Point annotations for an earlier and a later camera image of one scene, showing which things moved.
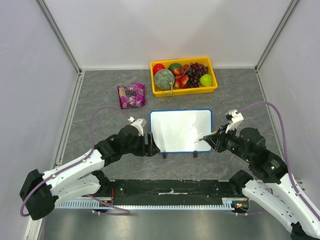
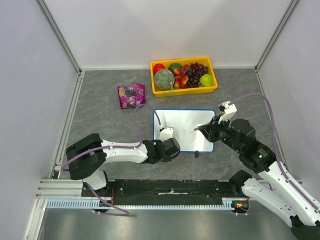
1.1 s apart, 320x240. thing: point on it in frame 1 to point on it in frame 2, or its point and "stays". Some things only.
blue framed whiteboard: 176,130 stays
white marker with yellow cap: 199,140 to 195,129
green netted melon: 164,79 stays
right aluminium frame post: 289,9 stays
